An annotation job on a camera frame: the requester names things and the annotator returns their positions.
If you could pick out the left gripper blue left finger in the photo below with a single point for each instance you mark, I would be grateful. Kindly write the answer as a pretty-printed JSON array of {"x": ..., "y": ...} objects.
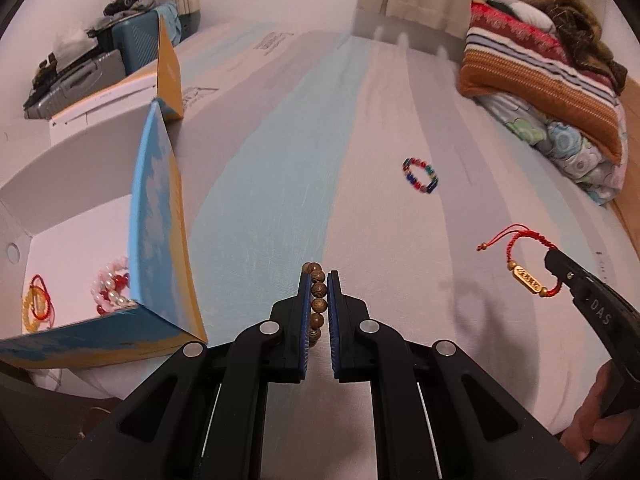
[{"x": 201, "y": 415}]

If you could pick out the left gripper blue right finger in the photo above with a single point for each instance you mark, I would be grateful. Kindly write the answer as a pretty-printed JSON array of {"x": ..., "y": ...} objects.
[{"x": 436, "y": 413}]

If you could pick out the red cord bracelet gold tube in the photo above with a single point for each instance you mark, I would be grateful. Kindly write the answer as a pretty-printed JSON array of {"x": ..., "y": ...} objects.
[{"x": 40, "y": 302}]

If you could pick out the person's right hand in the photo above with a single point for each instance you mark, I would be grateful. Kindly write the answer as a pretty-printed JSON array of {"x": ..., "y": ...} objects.
[{"x": 590, "y": 425}]

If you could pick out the wooden headboard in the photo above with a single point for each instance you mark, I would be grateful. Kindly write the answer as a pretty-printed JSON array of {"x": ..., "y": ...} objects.
[{"x": 627, "y": 203}]

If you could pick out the floral quilt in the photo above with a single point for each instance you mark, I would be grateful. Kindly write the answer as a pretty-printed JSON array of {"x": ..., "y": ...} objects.
[{"x": 569, "y": 150}]

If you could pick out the blue yellow cardboard box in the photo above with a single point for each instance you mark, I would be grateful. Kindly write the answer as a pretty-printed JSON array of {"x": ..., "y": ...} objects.
[{"x": 99, "y": 216}]

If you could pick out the striped bed sheet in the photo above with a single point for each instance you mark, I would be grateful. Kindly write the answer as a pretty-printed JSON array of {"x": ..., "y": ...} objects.
[{"x": 311, "y": 146}]

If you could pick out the striped orange pillow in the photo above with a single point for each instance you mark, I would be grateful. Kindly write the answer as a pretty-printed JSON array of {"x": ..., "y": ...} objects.
[{"x": 503, "y": 54}]

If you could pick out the brown fuzzy blanket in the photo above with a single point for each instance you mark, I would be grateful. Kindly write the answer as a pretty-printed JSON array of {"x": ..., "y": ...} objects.
[{"x": 580, "y": 32}]

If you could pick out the grey white pillow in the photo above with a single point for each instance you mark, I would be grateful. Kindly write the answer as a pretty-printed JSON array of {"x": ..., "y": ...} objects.
[{"x": 525, "y": 12}]

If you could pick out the grey suitcase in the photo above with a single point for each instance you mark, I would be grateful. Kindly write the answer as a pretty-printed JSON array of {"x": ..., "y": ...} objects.
[{"x": 88, "y": 78}]

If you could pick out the teal suitcase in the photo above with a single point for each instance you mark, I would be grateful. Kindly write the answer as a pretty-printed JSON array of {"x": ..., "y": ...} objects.
[{"x": 137, "y": 37}]

